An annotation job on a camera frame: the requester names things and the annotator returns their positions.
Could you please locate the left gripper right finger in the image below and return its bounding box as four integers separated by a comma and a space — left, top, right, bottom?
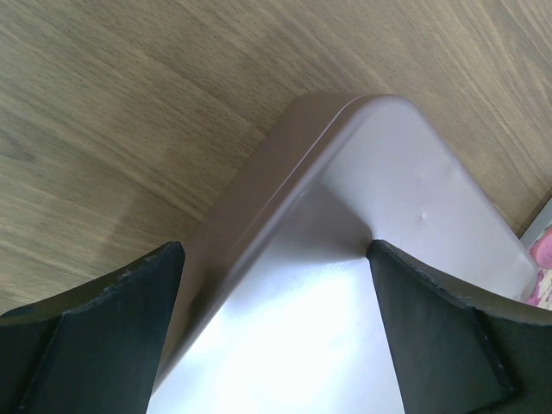
367, 240, 551, 413

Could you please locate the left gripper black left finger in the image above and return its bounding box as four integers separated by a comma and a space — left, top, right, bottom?
1, 241, 185, 413

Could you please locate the brown tin lid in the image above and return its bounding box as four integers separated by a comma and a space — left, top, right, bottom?
148, 95, 536, 413

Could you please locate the pink round cookie left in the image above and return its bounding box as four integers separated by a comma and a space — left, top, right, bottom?
530, 228, 552, 269

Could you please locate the brown cookie tin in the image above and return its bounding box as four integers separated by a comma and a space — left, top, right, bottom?
154, 92, 365, 387

